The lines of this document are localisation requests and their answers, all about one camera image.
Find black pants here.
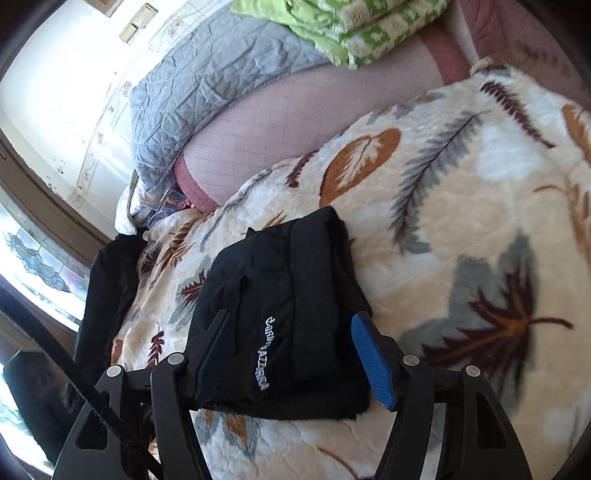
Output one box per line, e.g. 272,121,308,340
189,207,372,420

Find black garment at bed edge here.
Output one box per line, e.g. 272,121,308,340
74,234,146,379

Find stained glass window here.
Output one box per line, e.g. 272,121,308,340
1,192,89,332

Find leaf pattern fleece blanket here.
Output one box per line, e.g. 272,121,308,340
111,59,590,479

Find grey quilted blanket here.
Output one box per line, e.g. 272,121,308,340
129,7,328,208

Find green patterned folded blanket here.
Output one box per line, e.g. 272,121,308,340
230,0,449,69

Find black cable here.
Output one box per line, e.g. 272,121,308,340
0,286,160,480

